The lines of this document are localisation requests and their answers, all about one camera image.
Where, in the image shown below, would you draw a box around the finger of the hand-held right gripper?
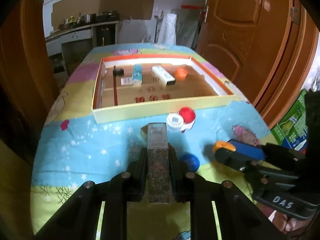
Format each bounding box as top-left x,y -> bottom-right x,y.
214,149 -> 263,172
229,139 -> 304,161

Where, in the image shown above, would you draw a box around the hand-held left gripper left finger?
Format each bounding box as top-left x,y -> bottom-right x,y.
34,147 -> 148,240

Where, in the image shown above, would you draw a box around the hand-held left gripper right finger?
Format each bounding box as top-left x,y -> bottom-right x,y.
168,147 -> 292,240

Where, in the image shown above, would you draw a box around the clear glitter box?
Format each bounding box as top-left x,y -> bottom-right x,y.
147,122 -> 173,204

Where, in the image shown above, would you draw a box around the blue bottle cap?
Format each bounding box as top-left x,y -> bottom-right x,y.
179,154 -> 200,172

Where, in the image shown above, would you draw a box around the white bottle cap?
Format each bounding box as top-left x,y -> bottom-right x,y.
166,113 -> 184,132

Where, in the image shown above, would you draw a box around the red bottle cap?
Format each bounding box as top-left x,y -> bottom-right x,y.
178,107 -> 197,133

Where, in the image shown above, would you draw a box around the shallow cardboard tray box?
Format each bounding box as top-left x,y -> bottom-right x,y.
92,54 -> 235,125

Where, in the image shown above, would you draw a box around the teal box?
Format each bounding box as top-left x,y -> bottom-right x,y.
131,64 -> 143,85

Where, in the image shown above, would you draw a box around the white box with black end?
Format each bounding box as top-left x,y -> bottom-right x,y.
152,66 -> 176,85

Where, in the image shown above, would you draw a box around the person's right hand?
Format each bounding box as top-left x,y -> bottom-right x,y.
269,209 -> 308,234

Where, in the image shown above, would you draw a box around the large green carton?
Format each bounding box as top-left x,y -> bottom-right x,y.
271,89 -> 310,152

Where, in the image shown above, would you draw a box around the wooden door jamb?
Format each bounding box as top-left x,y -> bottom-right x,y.
0,0 -> 60,155
252,0 -> 320,130

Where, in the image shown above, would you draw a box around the brown wooden door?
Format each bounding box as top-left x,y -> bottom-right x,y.
195,0 -> 293,103

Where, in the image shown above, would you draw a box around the metal door hinge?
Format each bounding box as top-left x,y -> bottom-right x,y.
290,6 -> 300,25

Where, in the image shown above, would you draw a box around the white plastic sack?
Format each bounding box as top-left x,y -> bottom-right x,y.
157,12 -> 179,45

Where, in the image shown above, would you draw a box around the kitchen counter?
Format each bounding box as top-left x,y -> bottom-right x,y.
45,21 -> 120,63

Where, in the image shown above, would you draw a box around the black stove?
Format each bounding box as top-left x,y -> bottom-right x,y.
96,11 -> 120,22

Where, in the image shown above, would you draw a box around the metal door handle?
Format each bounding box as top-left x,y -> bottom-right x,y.
203,1 -> 210,24

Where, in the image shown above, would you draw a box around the cardboard sheets on wall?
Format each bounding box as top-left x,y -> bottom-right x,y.
51,0 -> 157,28

